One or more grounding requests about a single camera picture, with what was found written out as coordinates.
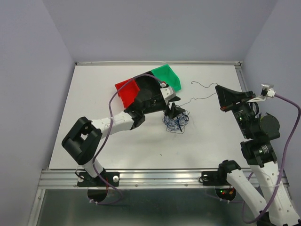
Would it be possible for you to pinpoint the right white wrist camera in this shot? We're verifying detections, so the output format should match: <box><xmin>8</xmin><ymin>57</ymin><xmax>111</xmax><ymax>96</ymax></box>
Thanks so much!
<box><xmin>247</xmin><ymin>83</ymin><xmax>276</xmax><ymax>103</ymax></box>

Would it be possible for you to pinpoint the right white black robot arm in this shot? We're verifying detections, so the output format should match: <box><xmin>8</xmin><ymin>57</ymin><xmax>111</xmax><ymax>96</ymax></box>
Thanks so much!
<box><xmin>215</xmin><ymin>84</ymin><xmax>301</xmax><ymax>226</ymax></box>

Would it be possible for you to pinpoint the green plastic bin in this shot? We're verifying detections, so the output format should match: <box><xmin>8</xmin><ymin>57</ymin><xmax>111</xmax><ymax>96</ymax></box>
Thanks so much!
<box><xmin>151</xmin><ymin>64</ymin><xmax>182</xmax><ymax>92</ymax></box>

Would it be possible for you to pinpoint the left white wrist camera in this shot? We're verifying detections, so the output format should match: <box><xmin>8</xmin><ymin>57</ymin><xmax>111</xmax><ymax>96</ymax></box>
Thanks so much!
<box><xmin>159</xmin><ymin>82</ymin><xmax>176</xmax><ymax>105</ymax></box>

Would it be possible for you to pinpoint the red plastic bin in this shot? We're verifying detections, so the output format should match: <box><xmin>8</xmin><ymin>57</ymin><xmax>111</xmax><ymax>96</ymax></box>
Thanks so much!
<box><xmin>118</xmin><ymin>80</ymin><xmax>140</xmax><ymax>109</ymax></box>

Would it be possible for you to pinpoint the black plastic bin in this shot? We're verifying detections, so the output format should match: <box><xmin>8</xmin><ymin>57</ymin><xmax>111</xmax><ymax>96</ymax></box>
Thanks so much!
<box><xmin>134</xmin><ymin>72</ymin><xmax>163</xmax><ymax>100</ymax></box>

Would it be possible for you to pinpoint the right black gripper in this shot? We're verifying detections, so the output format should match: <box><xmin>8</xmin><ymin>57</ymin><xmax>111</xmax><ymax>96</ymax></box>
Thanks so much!
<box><xmin>216</xmin><ymin>83</ymin><xmax>256</xmax><ymax>137</ymax></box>

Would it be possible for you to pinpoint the right side aluminium rail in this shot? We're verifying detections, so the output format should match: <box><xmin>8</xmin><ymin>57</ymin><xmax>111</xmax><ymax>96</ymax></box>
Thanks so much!
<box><xmin>235</xmin><ymin>65</ymin><xmax>275</xmax><ymax>168</ymax></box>

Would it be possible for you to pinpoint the blue black wire bundle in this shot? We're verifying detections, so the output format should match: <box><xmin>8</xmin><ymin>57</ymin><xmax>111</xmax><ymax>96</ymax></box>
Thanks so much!
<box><xmin>161</xmin><ymin>111</ymin><xmax>190</xmax><ymax>135</ymax></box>

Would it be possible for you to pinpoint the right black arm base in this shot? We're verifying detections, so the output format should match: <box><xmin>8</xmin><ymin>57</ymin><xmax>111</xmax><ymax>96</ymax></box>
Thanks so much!
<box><xmin>198</xmin><ymin>170</ymin><xmax>236</xmax><ymax>202</ymax></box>

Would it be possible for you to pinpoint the thin grey wire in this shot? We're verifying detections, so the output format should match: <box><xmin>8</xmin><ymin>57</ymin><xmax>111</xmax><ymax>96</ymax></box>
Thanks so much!
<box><xmin>181</xmin><ymin>81</ymin><xmax>219</xmax><ymax>107</ymax></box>

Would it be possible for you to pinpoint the aluminium rail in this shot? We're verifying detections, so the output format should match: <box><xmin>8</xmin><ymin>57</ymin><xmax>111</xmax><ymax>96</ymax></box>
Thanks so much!
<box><xmin>75</xmin><ymin>61</ymin><xmax>242</xmax><ymax>66</ymax></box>
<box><xmin>37</xmin><ymin>167</ymin><xmax>289</xmax><ymax>189</ymax></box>
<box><xmin>235</xmin><ymin>65</ymin><xmax>275</xmax><ymax>168</ymax></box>

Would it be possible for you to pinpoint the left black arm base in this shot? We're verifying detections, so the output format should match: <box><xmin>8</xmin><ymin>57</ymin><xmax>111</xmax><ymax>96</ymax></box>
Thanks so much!
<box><xmin>75</xmin><ymin>169</ymin><xmax>120</xmax><ymax>205</ymax></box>

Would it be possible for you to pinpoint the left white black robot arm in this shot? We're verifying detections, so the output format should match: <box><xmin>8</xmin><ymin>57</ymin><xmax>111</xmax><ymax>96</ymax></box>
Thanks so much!
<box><xmin>62</xmin><ymin>88</ymin><xmax>185</xmax><ymax>186</ymax></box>

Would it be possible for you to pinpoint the front aluminium rail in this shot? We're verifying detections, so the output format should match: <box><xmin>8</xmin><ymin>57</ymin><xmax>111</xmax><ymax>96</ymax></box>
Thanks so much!
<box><xmin>37</xmin><ymin>167</ymin><xmax>289</xmax><ymax>189</ymax></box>

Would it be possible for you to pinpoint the back aluminium rail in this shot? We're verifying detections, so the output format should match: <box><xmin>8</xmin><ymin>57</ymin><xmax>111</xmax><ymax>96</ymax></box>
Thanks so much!
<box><xmin>75</xmin><ymin>61</ymin><xmax>242</xmax><ymax>66</ymax></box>

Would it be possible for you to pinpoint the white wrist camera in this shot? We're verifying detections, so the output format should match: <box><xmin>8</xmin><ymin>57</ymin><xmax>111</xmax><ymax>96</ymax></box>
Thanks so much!
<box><xmin>159</xmin><ymin>82</ymin><xmax>176</xmax><ymax>105</ymax></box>
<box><xmin>247</xmin><ymin>83</ymin><xmax>276</xmax><ymax>103</ymax></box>

